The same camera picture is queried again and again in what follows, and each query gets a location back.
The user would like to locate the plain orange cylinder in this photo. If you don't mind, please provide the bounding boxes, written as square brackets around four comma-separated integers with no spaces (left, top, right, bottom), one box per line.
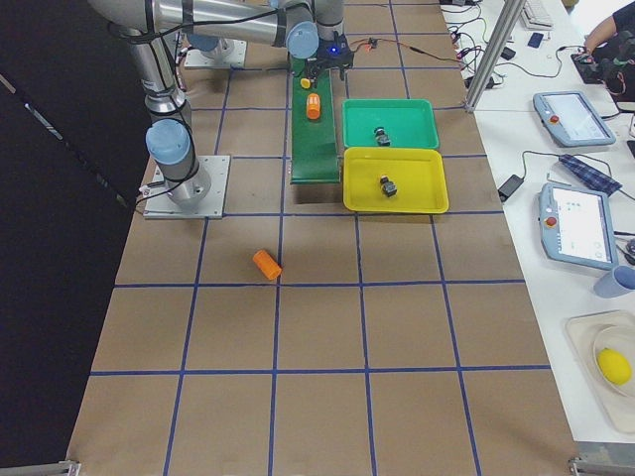
[252,249,282,281]

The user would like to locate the teach pendant near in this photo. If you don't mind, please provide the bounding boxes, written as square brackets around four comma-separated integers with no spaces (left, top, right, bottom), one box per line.
[538,182,618,271]

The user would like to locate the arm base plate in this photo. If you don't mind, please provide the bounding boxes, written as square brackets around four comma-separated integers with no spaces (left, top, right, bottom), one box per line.
[185,35,247,69]
[139,155,230,219]

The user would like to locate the teach pendant far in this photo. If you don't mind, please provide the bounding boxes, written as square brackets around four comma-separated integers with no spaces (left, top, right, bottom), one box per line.
[533,90,616,148]

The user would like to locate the aluminium frame post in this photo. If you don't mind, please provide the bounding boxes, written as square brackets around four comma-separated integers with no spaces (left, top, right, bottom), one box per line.
[464,0,524,112]

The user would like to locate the white bowl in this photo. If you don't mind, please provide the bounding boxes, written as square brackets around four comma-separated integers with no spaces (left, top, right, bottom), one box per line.
[592,325,634,398]

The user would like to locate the green conveyor belt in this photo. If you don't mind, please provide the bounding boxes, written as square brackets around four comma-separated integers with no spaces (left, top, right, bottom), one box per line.
[291,59,340,185]

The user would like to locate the blue cup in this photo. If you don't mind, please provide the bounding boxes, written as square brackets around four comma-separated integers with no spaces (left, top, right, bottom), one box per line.
[593,266,635,298]

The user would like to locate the yellow lemon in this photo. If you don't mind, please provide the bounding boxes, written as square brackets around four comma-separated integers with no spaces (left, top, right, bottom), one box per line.
[596,348,632,386]

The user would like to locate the yellow tray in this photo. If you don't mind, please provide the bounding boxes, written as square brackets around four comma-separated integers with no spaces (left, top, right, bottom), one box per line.
[342,147,449,214]

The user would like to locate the orange battery cylinder with text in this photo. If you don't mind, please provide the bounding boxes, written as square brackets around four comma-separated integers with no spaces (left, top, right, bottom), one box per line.
[306,93,321,121]

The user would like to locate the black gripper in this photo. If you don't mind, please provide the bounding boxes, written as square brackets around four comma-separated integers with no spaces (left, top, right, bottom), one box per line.
[306,32,355,89]

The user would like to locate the blue plaid cloth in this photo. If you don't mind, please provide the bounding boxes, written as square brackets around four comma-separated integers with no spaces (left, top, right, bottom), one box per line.
[559,154,622,196]

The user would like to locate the green push button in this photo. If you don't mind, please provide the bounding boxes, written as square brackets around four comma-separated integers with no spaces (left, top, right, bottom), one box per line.
[374,127,391,147]

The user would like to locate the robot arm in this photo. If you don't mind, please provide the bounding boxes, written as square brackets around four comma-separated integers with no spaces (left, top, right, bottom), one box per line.
[90,1,354,185]

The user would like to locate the red black wire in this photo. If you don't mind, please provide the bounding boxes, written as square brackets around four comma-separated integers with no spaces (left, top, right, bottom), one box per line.
[354,37,467,65]

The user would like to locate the green tray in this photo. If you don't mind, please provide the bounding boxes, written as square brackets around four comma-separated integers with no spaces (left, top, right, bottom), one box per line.
[342,98,440,150]

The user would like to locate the beige tray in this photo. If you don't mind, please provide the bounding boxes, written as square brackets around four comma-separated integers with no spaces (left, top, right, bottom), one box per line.
[566,310,634,435]

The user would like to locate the teach pendant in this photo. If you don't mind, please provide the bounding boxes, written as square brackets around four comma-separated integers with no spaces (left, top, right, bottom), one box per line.
[533,90,616,148]
[538,182,618,271]

